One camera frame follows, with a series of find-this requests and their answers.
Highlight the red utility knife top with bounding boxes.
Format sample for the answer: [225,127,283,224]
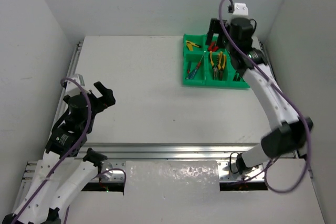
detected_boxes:
[208,41,218,51]

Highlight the red utility knife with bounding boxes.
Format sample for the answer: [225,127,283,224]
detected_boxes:
[209,44,219,52]
[208,41,218,51]

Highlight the yellow pliers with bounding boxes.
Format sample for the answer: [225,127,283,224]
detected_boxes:
[217,51,226,81]
[209,51,218,80]

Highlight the yellow utility knife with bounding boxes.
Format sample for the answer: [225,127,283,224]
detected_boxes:
[185,40,202,51]

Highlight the blue screwdriver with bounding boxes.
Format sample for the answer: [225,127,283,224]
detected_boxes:
[186,61,192,76]
[186,69,198,80]
[192,51,206,79]

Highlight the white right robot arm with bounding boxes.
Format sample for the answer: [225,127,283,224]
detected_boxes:
[206,17,313,174]

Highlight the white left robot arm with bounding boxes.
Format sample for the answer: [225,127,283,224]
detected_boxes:
[3,78,116,223]

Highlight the green compartment tray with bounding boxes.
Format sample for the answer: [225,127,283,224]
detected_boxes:
[182,34,249,90]

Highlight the white front cover panel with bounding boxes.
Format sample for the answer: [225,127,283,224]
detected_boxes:
[67,161,324,223]

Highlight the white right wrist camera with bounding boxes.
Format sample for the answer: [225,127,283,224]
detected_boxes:
[228,3,249,16]

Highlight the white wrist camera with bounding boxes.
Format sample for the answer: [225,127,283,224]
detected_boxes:
[228,3,249,16]
[64,73,85,97]

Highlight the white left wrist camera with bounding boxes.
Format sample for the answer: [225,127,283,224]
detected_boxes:
[64,73,85,97]

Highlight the aluminium frame rail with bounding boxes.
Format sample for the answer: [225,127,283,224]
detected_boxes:
[76,143,255,160]

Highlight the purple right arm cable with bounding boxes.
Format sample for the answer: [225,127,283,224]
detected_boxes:
[218,0,313,194]

